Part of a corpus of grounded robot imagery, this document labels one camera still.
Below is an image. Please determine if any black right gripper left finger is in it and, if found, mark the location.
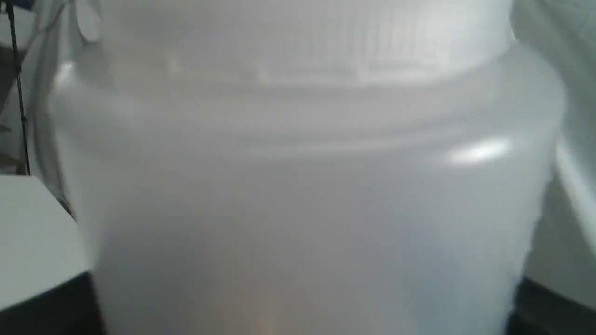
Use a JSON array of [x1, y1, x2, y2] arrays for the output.
[[0, 272, 106, 335]]

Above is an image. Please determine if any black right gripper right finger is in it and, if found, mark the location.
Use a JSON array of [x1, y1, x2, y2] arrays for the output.
[[508, 278, 596, 335]]

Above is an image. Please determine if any clear plastic squeeze bottle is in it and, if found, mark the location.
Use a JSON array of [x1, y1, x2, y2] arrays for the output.
[[47, 0, 566, 335]]

